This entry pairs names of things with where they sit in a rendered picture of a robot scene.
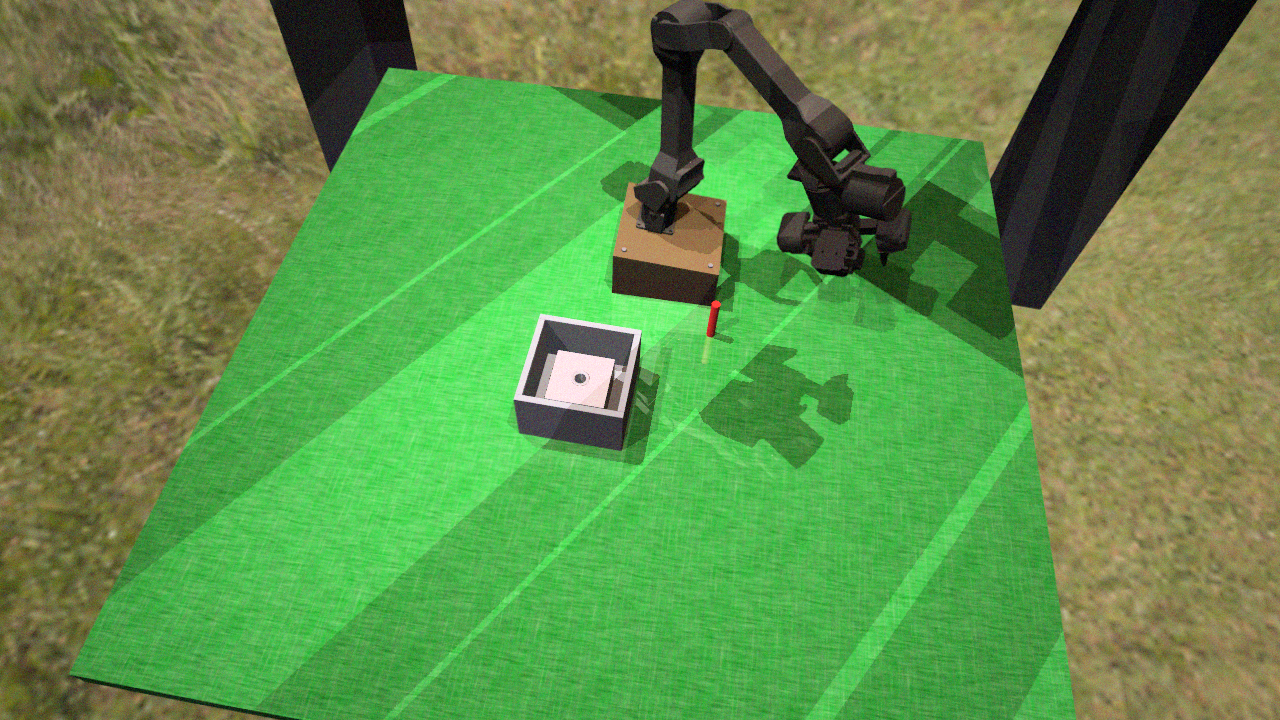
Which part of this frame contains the pale pink square plate with hole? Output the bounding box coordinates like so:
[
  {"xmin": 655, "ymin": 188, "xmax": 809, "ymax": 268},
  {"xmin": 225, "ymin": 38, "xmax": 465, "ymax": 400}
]
[{"xmin": 545, "ymin": 350, "xmax": 614, "ymax": 409}]

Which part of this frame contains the red peg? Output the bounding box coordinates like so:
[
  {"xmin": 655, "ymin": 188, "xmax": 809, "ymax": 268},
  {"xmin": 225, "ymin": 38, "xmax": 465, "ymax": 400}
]
[{"xmin": 707, "ymin": 301, "xmax": 721, "ymax": 337}]

